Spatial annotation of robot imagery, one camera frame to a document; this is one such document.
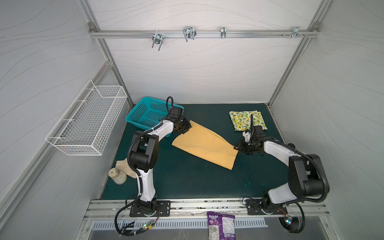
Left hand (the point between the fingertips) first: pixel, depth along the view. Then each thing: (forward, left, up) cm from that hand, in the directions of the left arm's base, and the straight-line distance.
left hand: (194, 124), depth 97 cm
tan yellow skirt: (-9, -6, -7) cm, 13 cm away
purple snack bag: (-54, -14, -6) cm, 56 cm away
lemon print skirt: (+10, -34, -7) cm, 36 cm away
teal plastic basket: (+17, +36, -8) cm, 41 cm away
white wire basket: (-19, +50, +22) cm, 58 cm away
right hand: (-12, -29, -4) cm, 31 cm away
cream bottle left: (-35, +39, -1) cm, 52 cm away
